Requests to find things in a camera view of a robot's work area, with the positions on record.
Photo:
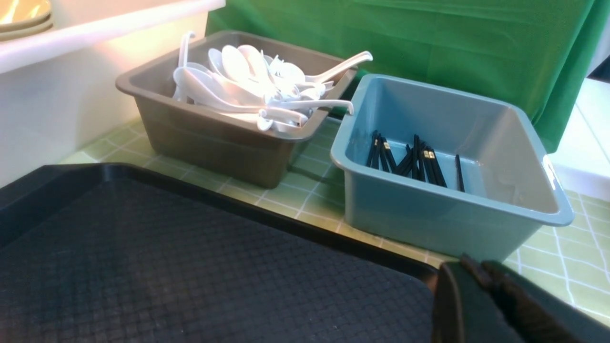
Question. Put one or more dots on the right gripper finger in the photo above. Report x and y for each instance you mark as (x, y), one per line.
(487, 302)

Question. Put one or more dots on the blue chopstick bin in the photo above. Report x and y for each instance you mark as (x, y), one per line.
(500, 183)

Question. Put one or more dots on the black chopsticks in bin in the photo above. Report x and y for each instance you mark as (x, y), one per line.
(420, 162)

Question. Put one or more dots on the grey spoon bin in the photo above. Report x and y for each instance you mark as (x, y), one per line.
(202, 136)

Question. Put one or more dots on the pile of white spoons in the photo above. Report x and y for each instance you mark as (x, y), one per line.
(242, 83)

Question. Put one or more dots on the black serving tray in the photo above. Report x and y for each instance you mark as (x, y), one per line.
(113, 253)

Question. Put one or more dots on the large white plastic tub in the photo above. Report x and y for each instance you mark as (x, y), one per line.
(57, 88)

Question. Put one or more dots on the stack of tan bowls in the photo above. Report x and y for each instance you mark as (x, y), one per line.
(23, 18)

